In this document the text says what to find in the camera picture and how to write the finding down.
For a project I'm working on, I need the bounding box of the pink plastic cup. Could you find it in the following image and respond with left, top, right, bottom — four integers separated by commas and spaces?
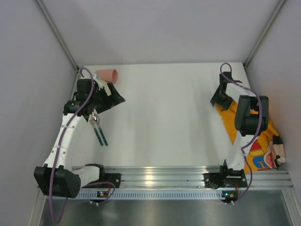
95, 69, 118, 83

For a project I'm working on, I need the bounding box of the orange Mickey Mouse placemat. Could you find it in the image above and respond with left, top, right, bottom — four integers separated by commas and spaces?
215, 101, 286, 173

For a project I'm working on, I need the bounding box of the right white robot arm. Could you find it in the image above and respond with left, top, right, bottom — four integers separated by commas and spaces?
210, 72, 269, 170

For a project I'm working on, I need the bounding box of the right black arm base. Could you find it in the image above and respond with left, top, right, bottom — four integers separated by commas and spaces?
204, 165, 247, 189

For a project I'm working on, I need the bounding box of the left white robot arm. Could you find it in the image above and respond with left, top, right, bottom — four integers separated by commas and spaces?
33, 79, 125, 198

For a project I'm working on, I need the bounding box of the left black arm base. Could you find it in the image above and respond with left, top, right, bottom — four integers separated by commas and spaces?
83, 173, 121, 188

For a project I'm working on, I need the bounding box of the spoon with green handle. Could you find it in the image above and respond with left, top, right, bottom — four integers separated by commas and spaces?
91, 113, 108, 146

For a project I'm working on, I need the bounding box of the fork with green handle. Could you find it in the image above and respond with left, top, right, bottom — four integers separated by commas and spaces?
89, 118, 103, 146

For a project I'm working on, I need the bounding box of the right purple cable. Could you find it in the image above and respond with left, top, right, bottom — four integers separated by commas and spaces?
220, 62, 263, 204

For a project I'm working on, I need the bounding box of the aluminium mounting rail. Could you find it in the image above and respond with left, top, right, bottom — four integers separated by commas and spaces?
37, 164, 294, 190

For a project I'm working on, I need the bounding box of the perforated metal cable tray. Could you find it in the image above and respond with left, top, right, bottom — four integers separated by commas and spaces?
75, 189, 238, 200

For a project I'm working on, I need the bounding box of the right aluminium corner post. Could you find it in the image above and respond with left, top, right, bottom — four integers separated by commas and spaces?
243, 0, 287, 70

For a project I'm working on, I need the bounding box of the aluminium corner post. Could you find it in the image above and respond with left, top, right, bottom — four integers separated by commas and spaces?
33, 0, 79, 72
243, 0, 287, 70

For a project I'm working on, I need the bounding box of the left aluminium corner post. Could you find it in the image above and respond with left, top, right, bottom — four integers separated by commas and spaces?
33, 0, 79, 72

